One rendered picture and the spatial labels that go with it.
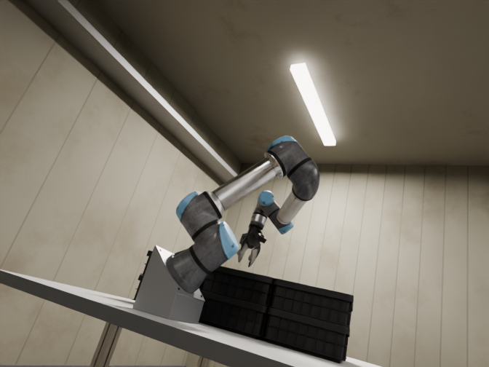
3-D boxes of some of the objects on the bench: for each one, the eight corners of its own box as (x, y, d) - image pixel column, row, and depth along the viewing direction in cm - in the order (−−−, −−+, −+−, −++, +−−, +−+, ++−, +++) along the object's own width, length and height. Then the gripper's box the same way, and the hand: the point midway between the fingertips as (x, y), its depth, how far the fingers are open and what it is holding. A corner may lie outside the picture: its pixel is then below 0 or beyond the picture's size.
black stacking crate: (260, 340, 122) (267, 306, 126) (188, 320, 132) (197, 288, 137) (280, 341, 156) (285, 314, 161) (222, 325, 167) (228, 300, 171)
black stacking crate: (345, 365, 111) (349, 327, 116) (260, 340, 122) (267, 306, 126) (346, 360, 146) (350, 331, 150) (280, 341, 156) (285, 314, 161)
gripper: (261, 231, 175) (247, 269, 166) (242, 221, 171) (227, 259, 162) (270, 229, 167) (256, 269, 159) (250, 218, 164) (235, 259, 155)
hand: (245, 261), depth 159 cm, fingers open, 5 cm apart
